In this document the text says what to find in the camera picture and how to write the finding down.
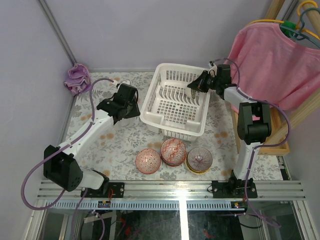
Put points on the aluminium mounting rail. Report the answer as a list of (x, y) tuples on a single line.
[(274, 190)]

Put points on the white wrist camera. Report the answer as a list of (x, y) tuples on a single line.
[(118, 83), (213, 70)]

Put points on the green clothes hanger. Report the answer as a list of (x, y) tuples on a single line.
[(296, 30)]

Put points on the white plastic dish rack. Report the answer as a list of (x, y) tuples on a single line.
[(168, 109)]

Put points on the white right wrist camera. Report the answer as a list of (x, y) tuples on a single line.
[(213, 70)]

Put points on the yellow clothes hanger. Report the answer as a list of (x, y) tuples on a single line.
[(312, 40)]

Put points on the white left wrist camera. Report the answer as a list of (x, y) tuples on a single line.
[(118, 83)]

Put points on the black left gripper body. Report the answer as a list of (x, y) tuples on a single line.
[(130, 110)]

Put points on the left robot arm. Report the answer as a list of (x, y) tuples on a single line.
[(62, 163)]

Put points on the red eye pattern bowl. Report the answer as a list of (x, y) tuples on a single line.
[(148, 161)]

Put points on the pink t-shirt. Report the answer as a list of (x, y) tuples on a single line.
[(269, 66)]

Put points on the yellow rimmed bottom bowl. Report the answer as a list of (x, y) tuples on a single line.
[(194, 171)]

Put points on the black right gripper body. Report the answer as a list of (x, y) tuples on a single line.
[(213, 83)]

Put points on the floral table mat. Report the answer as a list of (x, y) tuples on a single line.
[(114, 151)]

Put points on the purple folded cloth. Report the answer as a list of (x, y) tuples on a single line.
[(78, 79)]

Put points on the purple striped bowl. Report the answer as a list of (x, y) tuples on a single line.
[(199, 159)]

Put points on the wooden hanging rod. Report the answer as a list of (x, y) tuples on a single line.
[(313, 15)]

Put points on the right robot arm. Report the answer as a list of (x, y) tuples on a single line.
[(254, 117)]

